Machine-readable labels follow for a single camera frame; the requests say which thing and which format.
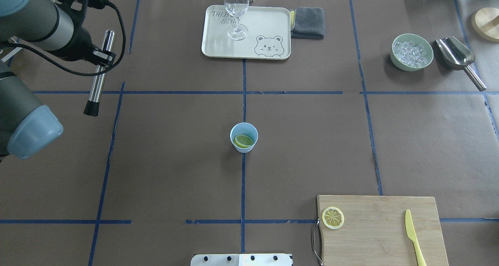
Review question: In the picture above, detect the bamboo cutting board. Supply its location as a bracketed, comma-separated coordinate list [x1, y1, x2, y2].
[317, 195, 449, 266]

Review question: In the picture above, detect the light blue cup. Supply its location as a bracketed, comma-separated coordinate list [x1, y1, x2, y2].
[230, 122, 258, 153]

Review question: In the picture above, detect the dark grey folded cloth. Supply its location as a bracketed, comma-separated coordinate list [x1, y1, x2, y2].
[291, 7, 326, 39]

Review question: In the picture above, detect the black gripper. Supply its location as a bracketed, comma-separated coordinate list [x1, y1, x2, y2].
[62, 27, 116, 69]

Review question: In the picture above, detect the green bowl of ice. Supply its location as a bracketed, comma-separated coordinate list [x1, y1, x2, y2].
[390, 34, 434, 72]

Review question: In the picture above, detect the clear wine glass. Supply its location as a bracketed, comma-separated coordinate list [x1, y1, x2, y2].
[224, 0, 250, 41]

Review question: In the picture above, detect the yellow lemon slice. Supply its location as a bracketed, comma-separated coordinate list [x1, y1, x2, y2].
[233, 134, 255, 149]

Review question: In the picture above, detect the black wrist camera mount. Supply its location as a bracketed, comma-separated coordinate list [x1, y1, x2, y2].
[52, 0, 108, 26]

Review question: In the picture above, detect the steel ice scoop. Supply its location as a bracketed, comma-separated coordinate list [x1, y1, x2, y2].
[435, 36, 487, 92]

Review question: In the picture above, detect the yellow plastic knife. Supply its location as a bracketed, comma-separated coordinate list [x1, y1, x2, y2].
[404, 209, 426, 266]

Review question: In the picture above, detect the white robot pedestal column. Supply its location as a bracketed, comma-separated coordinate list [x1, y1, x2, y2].
[190, 253, 294, 266]

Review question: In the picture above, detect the steel muddler black tip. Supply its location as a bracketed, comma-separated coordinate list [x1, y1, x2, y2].
[83, 30, 116, 117]

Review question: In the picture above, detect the cream serving tray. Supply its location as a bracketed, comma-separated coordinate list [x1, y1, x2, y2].
[201, 5, 292, 60]

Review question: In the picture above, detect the wooden mug tree stand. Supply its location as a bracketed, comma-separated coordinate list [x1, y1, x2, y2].
[472, 7, 499, 43]

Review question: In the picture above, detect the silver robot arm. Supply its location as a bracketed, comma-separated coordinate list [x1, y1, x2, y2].
[1, 0, 126, 159]

